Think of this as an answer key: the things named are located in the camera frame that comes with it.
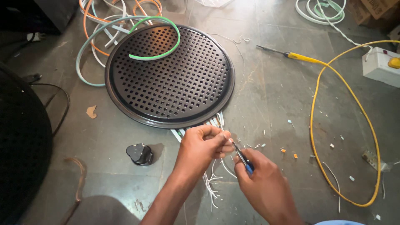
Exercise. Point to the person's right hand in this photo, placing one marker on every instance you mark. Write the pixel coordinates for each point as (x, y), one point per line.
(265, 181)

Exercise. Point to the person's left hand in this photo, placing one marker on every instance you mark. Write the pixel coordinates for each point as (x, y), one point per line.
(200, 145)

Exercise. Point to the person's right fingers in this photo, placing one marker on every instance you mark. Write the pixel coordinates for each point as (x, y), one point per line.
(243, 165)

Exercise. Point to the black plastic cap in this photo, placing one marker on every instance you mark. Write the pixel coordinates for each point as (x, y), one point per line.
(140, 154)

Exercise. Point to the black perforated round panel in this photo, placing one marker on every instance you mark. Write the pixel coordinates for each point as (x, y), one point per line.
(170, 75)

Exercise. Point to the metal connector in plastic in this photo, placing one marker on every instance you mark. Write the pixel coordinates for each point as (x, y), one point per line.
(375, 161)

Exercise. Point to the green neon flex strip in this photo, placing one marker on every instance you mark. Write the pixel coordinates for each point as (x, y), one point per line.
(170, 40)

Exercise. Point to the brown curved strip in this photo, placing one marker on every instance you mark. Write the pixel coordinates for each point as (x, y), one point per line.
(79, 181)

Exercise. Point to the clear plastic bag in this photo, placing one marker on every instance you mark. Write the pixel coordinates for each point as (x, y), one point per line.
(212, 2)

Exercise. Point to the coil of white green strip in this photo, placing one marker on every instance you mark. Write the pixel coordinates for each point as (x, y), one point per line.
(322, 11)

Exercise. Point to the white neon flex strips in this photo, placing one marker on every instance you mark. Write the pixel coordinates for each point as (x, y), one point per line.
(107, 28)

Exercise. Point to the teal neon flex strip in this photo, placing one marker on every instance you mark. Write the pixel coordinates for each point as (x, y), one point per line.
(86, 53)

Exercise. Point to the orange neon flex strip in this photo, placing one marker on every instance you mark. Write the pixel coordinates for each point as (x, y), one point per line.
(89, 34)

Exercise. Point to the cardboard box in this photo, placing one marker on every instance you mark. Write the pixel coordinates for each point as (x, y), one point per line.
(375, 11)

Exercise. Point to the black round object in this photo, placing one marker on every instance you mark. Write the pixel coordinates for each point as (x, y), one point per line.
(22, 140)

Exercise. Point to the white switch box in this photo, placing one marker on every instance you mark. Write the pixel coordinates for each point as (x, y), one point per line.
(379, 65)

